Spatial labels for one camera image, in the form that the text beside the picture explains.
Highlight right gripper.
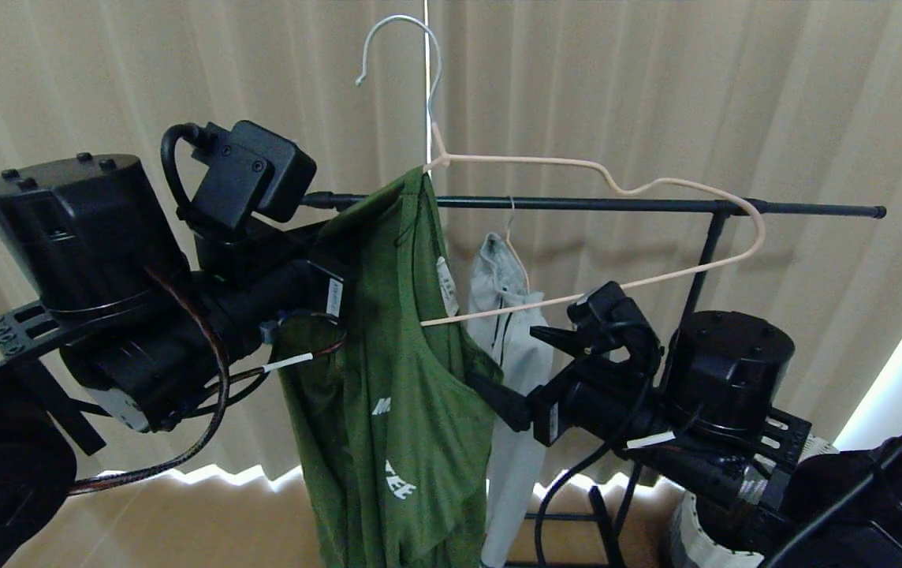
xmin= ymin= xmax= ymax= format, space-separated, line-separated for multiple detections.
xmin=464 ymin=325 xmax=788 ymax=518

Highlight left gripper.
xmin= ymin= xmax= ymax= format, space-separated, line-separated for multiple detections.
xmin=61 ymin=259 xmax=346 ymax=433

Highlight pale grey shorts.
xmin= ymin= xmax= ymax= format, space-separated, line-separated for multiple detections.
xmin=467 ymin=233 xmax=554 ymax=568

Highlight green garment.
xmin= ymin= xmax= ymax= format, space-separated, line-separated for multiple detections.
xmin=273 ymin=166 xmax=504 ymax=568

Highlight pink clothes hanger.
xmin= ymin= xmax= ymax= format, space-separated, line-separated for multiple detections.
xmin=354 ymin=14 xmax=767 ymax=328
xmin=503 ymin=196 xmax=532 ymax=297

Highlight black clothes rack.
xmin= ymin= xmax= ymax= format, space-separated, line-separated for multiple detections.
xmin=301 ymin=192 xmax=887 ymax=568

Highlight white laundry basket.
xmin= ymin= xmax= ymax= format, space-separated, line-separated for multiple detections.
xmin=665 ymin=435 xmax=840 ymax=568

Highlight beige curtain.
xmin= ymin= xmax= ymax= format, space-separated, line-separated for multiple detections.
xmin=0 ymin=0 xmax=902 ymax=494

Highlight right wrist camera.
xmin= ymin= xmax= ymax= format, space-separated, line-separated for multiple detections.
xmin=567 ymin=281 xmax=662 ymax=372

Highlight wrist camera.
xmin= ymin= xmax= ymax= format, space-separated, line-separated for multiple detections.
xmin=189 ymin=120 xmax=318 ymax=265
xmin=567 ymin=281 xmax=662 ymax=372

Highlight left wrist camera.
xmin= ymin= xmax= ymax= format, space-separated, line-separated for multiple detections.
xmin=189 ymin=120 xmax=318 ymax=265

